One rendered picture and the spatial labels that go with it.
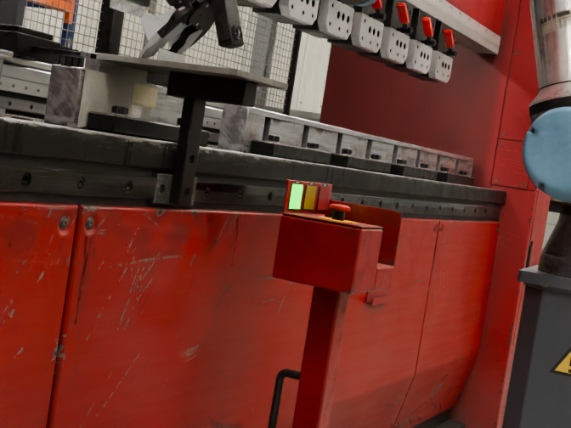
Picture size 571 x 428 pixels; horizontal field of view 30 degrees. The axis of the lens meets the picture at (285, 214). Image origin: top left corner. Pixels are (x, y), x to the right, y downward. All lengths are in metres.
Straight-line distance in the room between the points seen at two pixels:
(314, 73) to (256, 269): 7.63
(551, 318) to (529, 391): 0.11
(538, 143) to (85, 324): 0.71
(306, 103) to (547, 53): 8.23
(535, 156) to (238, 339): 0.86
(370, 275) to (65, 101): 0.63
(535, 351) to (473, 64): 2.41
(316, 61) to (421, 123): 5.83
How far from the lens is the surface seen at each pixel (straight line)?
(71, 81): 1.73
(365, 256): 1.89
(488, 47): 3.70
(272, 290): 2.16
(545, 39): 1.45
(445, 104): 3.86
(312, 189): 2.01
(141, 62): 1.72
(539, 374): 1.53
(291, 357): 2.31
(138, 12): 1.89
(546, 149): 1.40
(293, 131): 2.41
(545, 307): 1.51
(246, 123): 2.20
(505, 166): 3.78
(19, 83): 2.02
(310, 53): 9.69
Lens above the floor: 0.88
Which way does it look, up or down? 3 degrees down
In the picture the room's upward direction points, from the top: 9 degrees clockwise
